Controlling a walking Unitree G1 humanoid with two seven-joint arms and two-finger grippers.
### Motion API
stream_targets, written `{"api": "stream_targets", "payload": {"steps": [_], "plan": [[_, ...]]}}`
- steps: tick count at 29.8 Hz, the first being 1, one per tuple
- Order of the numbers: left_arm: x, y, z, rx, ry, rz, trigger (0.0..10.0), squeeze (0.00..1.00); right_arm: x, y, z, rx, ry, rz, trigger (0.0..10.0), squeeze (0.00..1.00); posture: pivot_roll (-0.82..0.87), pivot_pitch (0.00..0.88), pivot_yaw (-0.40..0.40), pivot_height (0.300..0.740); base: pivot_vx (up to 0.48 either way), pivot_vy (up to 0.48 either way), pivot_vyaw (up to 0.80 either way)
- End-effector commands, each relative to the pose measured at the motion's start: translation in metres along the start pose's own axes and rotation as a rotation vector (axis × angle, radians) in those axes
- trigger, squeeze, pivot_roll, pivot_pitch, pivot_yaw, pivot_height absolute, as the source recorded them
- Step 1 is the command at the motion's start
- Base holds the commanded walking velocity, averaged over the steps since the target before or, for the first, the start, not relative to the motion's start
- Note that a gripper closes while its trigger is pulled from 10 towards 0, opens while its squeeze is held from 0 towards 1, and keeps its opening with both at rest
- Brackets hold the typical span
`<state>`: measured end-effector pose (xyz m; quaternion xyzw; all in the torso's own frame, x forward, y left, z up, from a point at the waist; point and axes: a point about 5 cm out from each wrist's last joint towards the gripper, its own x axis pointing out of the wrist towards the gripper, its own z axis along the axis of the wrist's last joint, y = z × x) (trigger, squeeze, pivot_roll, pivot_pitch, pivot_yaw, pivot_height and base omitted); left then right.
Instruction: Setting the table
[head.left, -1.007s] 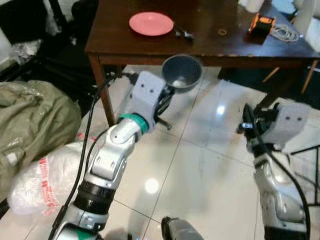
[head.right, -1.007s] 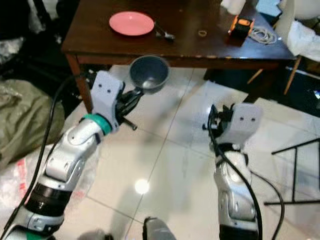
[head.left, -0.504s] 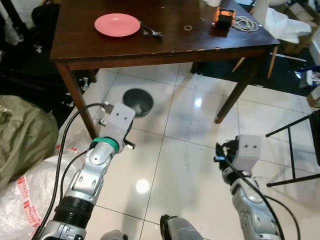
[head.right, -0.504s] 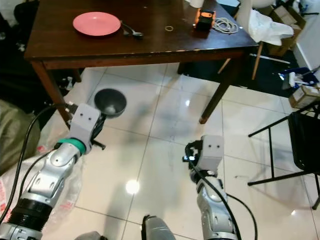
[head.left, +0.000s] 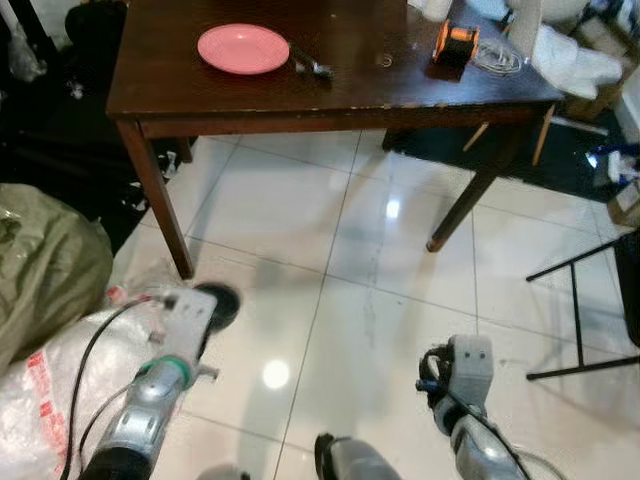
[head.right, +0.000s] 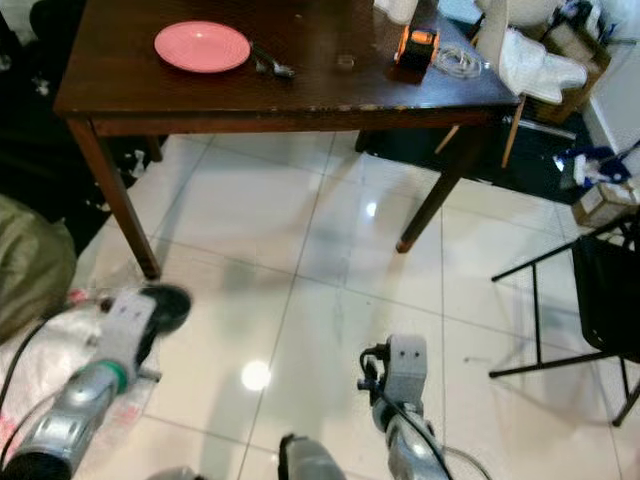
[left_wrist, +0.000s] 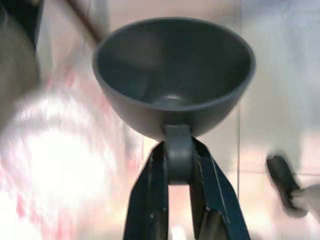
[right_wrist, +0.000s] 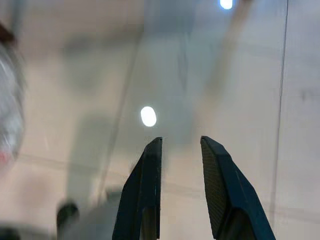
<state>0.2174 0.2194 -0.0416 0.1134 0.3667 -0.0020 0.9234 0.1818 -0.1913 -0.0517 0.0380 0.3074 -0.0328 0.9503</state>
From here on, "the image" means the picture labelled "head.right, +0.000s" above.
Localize silver metal fork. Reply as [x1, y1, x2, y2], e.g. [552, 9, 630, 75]
[258, 55, 297, 82]

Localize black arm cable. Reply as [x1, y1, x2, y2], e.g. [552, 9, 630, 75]
[357, 346, 496, 480]
[0, 298, 111, 471]

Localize orange black tape measure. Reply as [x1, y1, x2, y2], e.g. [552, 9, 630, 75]
[394, 24, 442, 74]

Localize white cloth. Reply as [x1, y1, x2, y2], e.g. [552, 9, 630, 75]
[500, 27, 590, 107]

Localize blue white packet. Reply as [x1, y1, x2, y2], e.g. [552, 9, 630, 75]
[564, 143, 638, 189]

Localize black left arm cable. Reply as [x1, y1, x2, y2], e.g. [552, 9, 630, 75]
[0, 298, 111, 471]

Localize coiled clear cable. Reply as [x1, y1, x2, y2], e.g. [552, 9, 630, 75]
[431, 42, 492, 82]

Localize pink round plate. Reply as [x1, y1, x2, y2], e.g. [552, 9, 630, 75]
[154, 21, 252, 74]

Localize silver metal spoon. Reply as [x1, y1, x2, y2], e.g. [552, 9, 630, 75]
[248, 41, 277, 69]

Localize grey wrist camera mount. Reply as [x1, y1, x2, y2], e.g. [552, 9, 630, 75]
[384, 335, 430, 407]
[93, 289, 163, 373]

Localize clear bag with red print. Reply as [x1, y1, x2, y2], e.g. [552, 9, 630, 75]
[0, 288, 161, 480]

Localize grey robot right leg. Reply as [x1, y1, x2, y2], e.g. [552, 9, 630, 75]
[277, 432, 363, 480]

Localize dark brown wooden table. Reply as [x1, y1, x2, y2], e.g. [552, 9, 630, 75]
[52, 0, 523, 282]

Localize small brown cardboard box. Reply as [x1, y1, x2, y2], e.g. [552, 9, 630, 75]
[571, 180, 640, 230]

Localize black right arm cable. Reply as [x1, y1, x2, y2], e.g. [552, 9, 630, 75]
[357, 346, 496, 480]

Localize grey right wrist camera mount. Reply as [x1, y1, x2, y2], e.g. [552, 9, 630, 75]
[384, 335, 430, 407]

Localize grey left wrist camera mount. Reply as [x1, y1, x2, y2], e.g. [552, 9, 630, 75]
[93, 289, 163, 373]

